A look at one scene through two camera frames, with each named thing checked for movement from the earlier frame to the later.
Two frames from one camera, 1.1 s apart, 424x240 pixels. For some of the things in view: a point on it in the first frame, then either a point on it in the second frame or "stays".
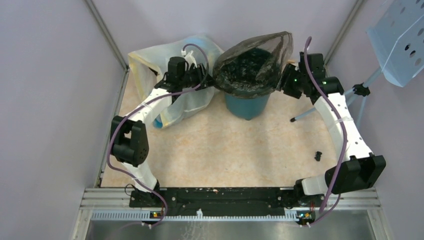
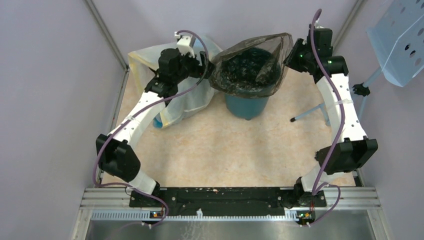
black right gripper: [289, 70] to [290, 60]
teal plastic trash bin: [247, 109] stays
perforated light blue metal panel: [396, 34] stays
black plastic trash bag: [251, 69] stays
